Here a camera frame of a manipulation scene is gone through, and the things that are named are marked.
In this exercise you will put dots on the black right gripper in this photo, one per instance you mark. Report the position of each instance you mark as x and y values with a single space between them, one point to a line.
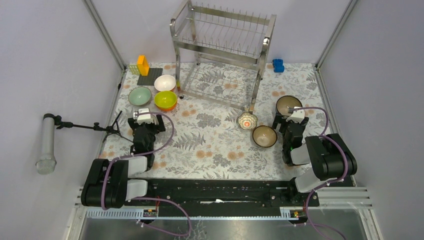
278 119

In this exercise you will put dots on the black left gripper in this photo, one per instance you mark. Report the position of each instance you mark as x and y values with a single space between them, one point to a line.
159 127

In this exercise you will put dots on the brown rimmed tan bowl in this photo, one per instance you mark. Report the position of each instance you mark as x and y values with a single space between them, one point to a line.
264 136

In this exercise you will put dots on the blue tan-inside bowl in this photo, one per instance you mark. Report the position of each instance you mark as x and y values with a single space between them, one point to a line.
288 101

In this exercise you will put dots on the small white cup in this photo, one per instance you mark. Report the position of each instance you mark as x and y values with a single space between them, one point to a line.
247 121

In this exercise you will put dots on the mint green floral bowl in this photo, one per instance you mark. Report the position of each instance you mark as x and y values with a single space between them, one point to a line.
140 96

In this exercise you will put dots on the yellow-green bowl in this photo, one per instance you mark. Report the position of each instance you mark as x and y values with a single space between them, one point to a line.
165 99

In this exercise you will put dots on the white orange-rimmed bowl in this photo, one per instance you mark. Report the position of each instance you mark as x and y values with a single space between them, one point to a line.
165 82

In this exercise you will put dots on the large white bowl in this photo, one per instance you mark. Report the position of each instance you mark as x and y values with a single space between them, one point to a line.
282 112

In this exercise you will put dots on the orange bowl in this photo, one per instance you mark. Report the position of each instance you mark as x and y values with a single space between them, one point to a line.
167 109

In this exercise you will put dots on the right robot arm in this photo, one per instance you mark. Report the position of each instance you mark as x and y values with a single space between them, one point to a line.
329 156

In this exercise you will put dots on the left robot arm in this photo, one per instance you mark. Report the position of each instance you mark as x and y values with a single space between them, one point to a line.
108 184

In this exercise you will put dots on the steel two-tier dish rack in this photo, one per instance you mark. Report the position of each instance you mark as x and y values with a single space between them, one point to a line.
220 54

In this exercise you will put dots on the black microphone tripod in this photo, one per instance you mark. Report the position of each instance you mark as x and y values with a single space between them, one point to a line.
113 129

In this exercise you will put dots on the floral table mat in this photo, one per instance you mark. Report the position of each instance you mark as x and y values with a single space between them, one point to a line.
204 141

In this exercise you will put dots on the grey building baseplate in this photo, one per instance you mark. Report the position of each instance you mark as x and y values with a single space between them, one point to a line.
149 79

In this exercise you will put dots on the blue toy block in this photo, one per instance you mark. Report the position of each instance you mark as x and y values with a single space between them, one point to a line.
278 65

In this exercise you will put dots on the light green toy block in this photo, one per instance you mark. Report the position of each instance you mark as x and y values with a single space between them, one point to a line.
133 68

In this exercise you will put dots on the orange toy block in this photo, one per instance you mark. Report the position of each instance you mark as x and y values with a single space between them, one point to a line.
143 65

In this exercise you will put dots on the silver microphone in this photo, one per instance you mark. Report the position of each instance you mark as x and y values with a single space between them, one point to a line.
47 161

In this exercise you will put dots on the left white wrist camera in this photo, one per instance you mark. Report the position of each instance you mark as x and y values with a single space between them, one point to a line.
143 116

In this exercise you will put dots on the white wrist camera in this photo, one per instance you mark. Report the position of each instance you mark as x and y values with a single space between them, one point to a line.
143 116
297 115

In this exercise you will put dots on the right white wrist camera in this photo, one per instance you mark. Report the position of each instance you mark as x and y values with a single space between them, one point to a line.
297 115

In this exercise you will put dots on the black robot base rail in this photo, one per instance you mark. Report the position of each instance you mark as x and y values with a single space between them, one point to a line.
230 198

